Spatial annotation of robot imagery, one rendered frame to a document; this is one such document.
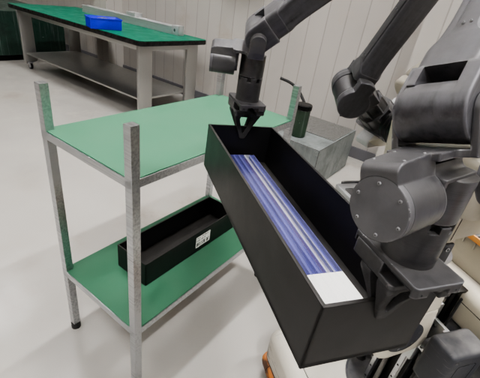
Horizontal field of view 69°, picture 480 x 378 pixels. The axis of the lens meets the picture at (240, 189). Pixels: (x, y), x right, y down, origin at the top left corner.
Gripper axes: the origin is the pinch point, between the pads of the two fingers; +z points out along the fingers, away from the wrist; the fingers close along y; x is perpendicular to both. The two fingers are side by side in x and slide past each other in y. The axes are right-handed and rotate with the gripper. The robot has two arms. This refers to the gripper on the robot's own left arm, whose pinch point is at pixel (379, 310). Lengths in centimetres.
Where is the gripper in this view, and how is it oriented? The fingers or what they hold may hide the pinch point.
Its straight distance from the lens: 48.3
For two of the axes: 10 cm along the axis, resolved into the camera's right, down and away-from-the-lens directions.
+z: -1.4, 8.6, 4.8
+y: 3.0, 5.0, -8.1
